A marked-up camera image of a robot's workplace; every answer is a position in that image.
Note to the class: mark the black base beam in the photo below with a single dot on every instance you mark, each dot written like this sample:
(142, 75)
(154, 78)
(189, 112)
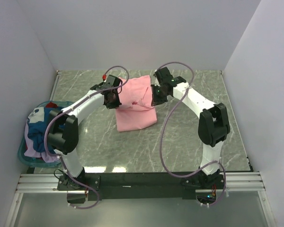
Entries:
(143, 186)

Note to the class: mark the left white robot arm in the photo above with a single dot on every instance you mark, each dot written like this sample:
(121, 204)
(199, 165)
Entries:
(62, 132)

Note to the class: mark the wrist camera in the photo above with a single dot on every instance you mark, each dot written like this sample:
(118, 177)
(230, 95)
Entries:
(164, 77)
(111, 81)

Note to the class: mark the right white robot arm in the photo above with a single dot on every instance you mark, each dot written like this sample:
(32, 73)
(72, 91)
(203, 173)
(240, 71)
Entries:
(213, 124)

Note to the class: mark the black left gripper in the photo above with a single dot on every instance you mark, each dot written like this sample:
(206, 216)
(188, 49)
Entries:
(116, 104)

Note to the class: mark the red garment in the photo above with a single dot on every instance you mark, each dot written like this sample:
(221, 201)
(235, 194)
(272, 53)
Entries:
(51, 105)

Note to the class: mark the teal laundry basket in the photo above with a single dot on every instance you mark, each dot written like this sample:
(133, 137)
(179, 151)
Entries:
(38, 162)

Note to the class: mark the lavender t shirt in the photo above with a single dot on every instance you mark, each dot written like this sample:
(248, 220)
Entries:
(31, 152)

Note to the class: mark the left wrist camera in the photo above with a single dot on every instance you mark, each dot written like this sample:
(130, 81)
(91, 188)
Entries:
(111, 81)

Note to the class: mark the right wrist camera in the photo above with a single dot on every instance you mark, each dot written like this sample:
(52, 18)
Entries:
(164, 77)

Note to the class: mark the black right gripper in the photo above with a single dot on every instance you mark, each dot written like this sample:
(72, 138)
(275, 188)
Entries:
(156, 101)

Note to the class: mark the pink t shirt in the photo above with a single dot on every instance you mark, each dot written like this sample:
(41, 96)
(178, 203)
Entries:
(135, 111)

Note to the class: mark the blue printed t shirt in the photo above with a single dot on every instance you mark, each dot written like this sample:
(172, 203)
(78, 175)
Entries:
(37, 124)

